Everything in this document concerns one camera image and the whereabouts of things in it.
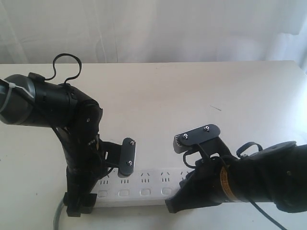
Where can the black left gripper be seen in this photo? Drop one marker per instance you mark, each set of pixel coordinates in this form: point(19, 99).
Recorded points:
point(88, 160)

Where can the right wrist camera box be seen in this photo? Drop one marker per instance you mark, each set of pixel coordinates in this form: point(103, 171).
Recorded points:
point(204, 139)

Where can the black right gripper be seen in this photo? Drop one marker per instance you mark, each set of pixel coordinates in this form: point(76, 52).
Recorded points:
point(200, 188)

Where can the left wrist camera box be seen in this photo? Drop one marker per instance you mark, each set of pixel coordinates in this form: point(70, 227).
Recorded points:
point(127, 158)

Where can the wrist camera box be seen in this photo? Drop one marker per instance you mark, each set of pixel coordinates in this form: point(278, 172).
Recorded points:
point(127, 158)
point(204, 139)

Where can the white five-outlet power strip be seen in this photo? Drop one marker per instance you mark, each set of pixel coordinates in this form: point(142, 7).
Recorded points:
point(142, 188)

